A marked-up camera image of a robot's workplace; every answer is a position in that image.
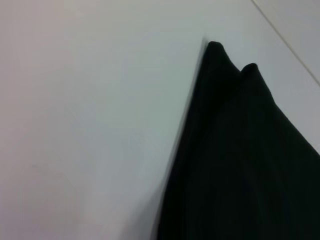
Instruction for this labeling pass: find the black t-shirt with white print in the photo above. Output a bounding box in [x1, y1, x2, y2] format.
[149, 41, 320, 240]

